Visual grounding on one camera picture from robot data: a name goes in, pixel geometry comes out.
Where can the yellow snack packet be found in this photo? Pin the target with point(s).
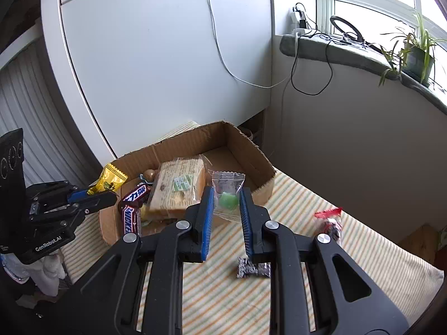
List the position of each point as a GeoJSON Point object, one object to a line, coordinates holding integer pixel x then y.
{"type": "Point", "coordinates": [106, 179]}

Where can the power strip with chargers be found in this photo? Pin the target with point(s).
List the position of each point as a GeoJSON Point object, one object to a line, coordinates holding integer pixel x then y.
{"type": "Point", "coordinates": [299, 21]}

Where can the person's left hand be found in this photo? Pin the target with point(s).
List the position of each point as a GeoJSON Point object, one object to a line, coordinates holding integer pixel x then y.
{"type": "Point", "coordinates": [52, 272]}

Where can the potted spider plant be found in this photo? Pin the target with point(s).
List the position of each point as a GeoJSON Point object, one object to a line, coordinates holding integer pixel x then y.
{"type": "Point", "coordinates": [417, 59]}

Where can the chocolate bar blue white label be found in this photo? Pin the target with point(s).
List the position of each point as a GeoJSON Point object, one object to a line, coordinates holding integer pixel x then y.
{"type": "Point", "coordinates": [136, 194]}

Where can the white wardrobe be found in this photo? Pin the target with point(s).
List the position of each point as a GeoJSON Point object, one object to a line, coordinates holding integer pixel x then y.
{"type": "Point", "coordinates": [157, 59]}

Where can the grey ribbed shutter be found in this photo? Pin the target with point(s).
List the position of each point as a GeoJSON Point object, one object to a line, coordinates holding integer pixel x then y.
{"type": "Point", "coordinates": [42, 104]}

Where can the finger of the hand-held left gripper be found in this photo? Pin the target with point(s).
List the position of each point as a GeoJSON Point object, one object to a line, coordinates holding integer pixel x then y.
{"type": "Point", "coordinates": [79, 195]}
{"type": "Point", "coordinates": [101, 203]}

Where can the grey windowsill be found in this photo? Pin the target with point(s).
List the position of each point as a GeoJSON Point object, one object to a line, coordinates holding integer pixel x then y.
{"type": "Point", "coordinates": [314, 49]}

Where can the cardboard box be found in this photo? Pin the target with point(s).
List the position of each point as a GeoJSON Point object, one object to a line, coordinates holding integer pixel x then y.
{"type": "Point", "coordinates": [244, 153]}

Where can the brown chocolate bar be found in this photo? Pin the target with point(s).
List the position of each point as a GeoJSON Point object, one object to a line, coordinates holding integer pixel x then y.
{"type": "Point", "coordinates": [131, 220]}

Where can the small brown jelly cup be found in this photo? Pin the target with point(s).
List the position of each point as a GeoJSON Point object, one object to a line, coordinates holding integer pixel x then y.
{"type": "Point", "coordinates": [151, 175]}

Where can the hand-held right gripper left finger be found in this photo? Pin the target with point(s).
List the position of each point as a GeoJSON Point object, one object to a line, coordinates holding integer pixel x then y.
{"type": "Point", "coordinates": [206, 216]}

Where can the small dark snack packet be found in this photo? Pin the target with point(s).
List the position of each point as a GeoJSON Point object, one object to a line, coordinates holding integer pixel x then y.
{"type": "Point", "coordinates": [253, 268]}

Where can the clear packet green candy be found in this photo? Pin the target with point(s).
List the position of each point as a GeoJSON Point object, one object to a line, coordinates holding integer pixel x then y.
{"type": "Point", "coordinates": [228, 200]}

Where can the red top snack packet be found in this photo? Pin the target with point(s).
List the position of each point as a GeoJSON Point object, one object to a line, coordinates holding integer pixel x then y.
{"type": "Point", "coordinates": [328, 225]}

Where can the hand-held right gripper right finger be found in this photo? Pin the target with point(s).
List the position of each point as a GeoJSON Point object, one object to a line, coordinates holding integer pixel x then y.
{"type": "Point", "coordinates": [246, 220]}

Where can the bread slices packet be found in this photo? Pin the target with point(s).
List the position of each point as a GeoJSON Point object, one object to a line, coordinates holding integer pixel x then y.
{"type": "Point", "coordinates": [178, 185]}

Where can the window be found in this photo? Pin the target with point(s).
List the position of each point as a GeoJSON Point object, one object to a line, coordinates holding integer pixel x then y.
{"type": "Point", "coordinates": [366, 10]}

